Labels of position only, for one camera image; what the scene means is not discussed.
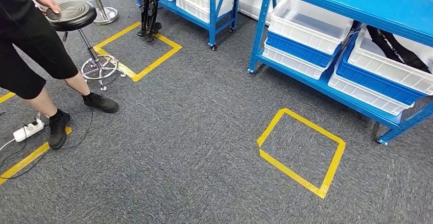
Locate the yellow floor tape square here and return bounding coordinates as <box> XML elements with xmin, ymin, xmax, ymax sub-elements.
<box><xmin>256</xmin><ymin>107</ymin><xmax>347</xmax><ymax>200</ymax></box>
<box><xmin>93</xmin><ymin>21</ymin><xmax>183</xmax><ymax>83</ymax></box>
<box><xmin>0</xmin><ymin>92</ymin><xmax>73</xmax><ymax>186</ymax></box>

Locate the white power cable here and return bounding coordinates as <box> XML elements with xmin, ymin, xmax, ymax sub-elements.
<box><xmin>0</xmin><ymin>138</ymin><xmax>16</xmax><ymax>152</ymax></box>

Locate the black long plastic part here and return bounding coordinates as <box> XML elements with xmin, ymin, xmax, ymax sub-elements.
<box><xmin>366</xmin><ymin>24</ymin><xmax>432</xmax><ymax>74</ymax></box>

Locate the person's black shoe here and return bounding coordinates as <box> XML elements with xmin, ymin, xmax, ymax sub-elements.
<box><xmin>82</xmin><ymin>92</ymin><xmax>119</xmax><ymax>114</ymax></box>
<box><xmin>47</xmin><ymin>111</ymin><xmax>71</xmax><ymax>150</ymax></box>

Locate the person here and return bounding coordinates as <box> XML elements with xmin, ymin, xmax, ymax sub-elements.
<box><xmin>0</xmin><ymin>0</ymin><xmax>119</xmax><ymax>151</ymax></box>

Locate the black floor cable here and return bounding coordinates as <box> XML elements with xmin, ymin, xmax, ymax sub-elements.
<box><xmin>0</xmin><ymin>107</ymin><xmax>94</xmax><ymax>180</ymax></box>

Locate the person's hand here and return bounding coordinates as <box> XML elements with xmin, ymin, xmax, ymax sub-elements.
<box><xmin>34</xmin><ymin>0</ymin><xmax>62</xmax><ymax>16</ymax></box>

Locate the black round stool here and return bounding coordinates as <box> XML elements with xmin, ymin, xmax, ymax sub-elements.
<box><xmin>45</xmin><ymin>0</ymin><xmax>127</xmax><ymax>92</ymax></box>

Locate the chrome stanchion post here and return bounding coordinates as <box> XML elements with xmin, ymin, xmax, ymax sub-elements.
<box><xmin>85</xmin><ymin>0</ymin><xmax>119</xmax><ymax>26</ymax></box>

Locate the blue plastic crate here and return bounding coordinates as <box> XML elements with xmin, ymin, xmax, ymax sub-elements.
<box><xmin>264</xmin><ymin>31</ymin><xmax>342</xmax><ymax>69</ymax></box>
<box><xmin>334</xmin><ymin>35</ymin><xmax>427</xmax><ymax>107</ymax></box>

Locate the black humanoid robot leg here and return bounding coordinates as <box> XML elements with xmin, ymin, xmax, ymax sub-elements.
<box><xmin>131</xmin><ymin>0</ymin><xmax>163</xmax><ymax>43</ymax></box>

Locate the white power adapter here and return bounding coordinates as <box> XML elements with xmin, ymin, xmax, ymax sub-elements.
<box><xmin>13</xmin><ymin>119</ymin><xmax>45</xmax><ymax>143</ymax></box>

